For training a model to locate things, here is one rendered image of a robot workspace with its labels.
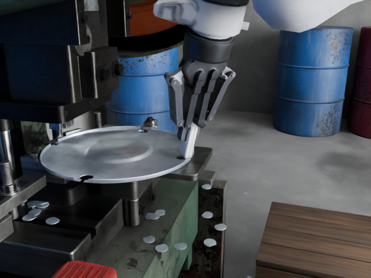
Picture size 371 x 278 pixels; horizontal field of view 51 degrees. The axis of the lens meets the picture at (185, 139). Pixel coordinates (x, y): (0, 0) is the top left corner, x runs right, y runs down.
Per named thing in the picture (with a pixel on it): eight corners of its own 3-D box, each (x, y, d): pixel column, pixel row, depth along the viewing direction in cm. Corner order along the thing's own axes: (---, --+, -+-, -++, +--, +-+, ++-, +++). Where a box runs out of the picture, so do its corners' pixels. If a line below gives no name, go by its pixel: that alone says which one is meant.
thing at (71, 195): (118, 165, 88) (117, 152, 87) (71, 206, 70) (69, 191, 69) (56, 158, 92) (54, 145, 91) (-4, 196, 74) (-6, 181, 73)
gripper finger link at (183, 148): (195, 127, 68) (191, 128, 67) (187, 158, 72) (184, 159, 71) (186, 118, 70) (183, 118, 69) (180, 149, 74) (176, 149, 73)
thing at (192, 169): (212, 205, 82) (213, 145, 77) (196, 242, 69) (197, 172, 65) (104, 191, 88) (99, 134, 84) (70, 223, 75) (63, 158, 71)
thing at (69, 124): (77, 123, 79) (75, 105, 78) (63, 130, 74) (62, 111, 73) (63, 122, 80) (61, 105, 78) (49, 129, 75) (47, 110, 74)
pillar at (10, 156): (19, 177, 75) (9, 106, 70) (11, 182, 73) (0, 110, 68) (10, 176, 75) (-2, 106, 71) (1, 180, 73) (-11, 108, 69)
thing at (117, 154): (4, 172, 66) (4, 168, 66) (89, 124, 92) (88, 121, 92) (167, 193, 59) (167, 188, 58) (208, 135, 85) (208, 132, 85)
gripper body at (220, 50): (200, 42, 54) (189, 99, 60) (247, 39, 59) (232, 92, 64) (174, 22, 59) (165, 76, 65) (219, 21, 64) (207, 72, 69)
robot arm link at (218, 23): (260, 5, 55) (250, 41, 58) (212, -21, 63) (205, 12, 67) (186, 5, 49) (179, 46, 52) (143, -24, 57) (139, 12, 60)
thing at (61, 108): (115, 110, 84) (113, 84, 82) (64, 138, 66) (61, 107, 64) (49, 105, 88) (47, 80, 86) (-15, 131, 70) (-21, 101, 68)
